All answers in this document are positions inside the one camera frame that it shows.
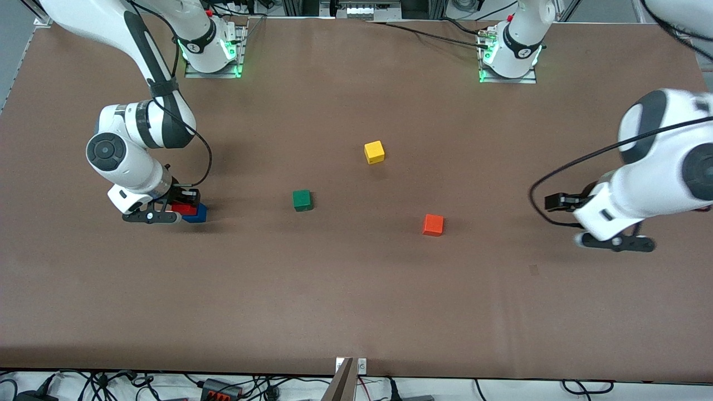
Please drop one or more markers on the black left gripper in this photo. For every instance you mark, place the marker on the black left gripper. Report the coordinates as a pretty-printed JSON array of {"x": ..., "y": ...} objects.
[{"x": 575, "y": 200}]

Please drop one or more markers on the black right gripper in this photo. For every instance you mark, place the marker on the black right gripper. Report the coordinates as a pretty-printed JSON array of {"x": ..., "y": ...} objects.
[{"x": 180, "y": 194}]

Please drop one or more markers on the red wooden block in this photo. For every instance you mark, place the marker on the red wooden block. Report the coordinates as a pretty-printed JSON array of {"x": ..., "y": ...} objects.
[{"x": 184, "y": 209}]

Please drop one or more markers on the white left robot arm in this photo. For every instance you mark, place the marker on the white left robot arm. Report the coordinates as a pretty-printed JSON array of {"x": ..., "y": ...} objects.
[{"x": 657, "y": 184}]

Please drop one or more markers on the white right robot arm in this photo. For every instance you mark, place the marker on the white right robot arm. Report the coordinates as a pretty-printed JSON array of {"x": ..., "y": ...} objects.
[{"x": 139, "y": 172}]

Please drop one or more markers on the blue wooden block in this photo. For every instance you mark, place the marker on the blue wooden block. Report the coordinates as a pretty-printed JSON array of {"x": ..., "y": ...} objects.
[{"x": 199, "y": 216}]

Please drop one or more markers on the green wooden block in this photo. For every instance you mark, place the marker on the green wooden block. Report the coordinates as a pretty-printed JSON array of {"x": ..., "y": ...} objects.
[{"x": 302, "y": 200}]

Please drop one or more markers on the orange wooden block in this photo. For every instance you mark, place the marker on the orange wooden block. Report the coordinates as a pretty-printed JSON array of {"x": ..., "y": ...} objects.
[{"x": 433, "y": 224}]

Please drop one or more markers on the yellow wooden block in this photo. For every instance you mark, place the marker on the yellow wooden block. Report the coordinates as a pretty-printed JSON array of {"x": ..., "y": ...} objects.
[{"x": 374, "y": 152}]

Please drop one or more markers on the black power adapter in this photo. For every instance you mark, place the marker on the black power adapter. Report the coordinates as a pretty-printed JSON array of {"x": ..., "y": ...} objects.
[{"x": 33, "y": 396}]

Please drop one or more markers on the grey control box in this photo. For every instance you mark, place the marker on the grey control box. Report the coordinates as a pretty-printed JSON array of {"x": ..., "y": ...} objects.
[{"x": 367, "y": 8}]

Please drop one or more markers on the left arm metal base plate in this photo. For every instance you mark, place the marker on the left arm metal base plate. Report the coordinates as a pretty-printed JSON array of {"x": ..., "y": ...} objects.
[{"x": 526, "y": 79}]

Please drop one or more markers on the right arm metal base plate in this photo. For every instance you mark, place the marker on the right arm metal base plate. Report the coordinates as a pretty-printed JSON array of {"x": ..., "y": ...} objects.
[{"x": 211, "y": 74}]

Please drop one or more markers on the aluminium corner bracket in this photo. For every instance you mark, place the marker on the aluminium corner bracket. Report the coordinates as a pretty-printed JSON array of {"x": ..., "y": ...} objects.
[{"x": 38, "y": 22}]

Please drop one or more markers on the grey metal camera post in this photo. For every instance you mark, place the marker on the grey metal camera post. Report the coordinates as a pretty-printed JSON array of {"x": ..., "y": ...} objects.
[{"x": 340, "y": 384}]

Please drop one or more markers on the white post bracket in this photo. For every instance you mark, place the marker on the white post bracket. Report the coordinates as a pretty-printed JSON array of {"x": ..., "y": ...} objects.
[{"x": 362, "y": 366}]

